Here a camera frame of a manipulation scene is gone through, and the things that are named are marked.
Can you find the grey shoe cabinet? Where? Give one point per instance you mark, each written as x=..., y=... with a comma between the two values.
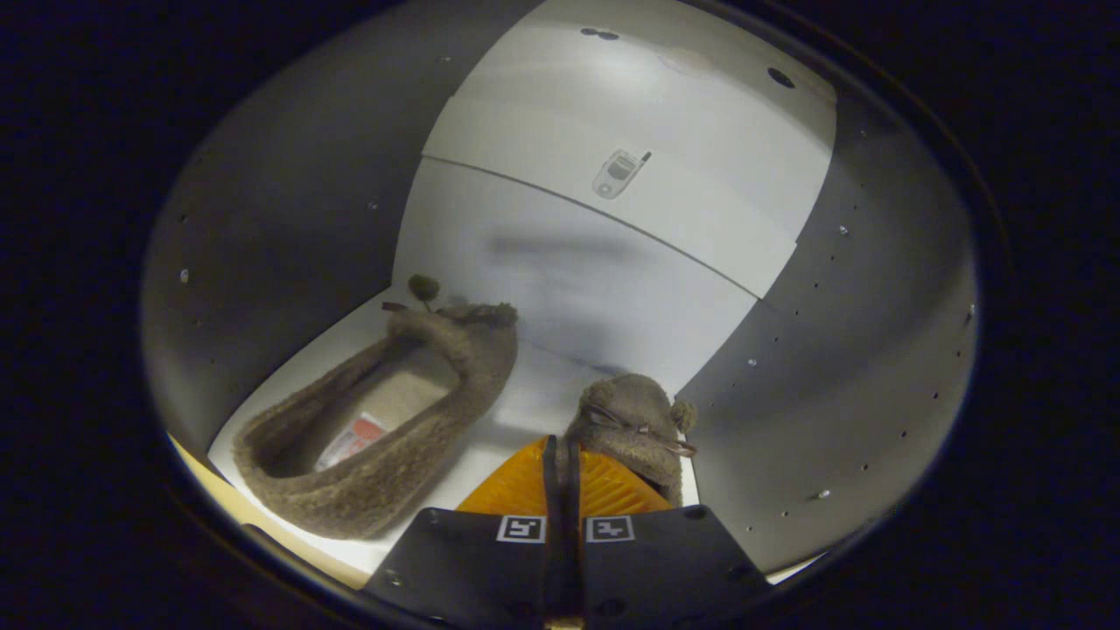
x=612, y=262

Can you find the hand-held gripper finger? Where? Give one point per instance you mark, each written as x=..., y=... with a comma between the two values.
x=573, y=542
x=551, y=542

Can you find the brown fuzzy shoe with bow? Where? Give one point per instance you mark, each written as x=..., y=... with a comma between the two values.
x=437, y=437
x=639, y=420

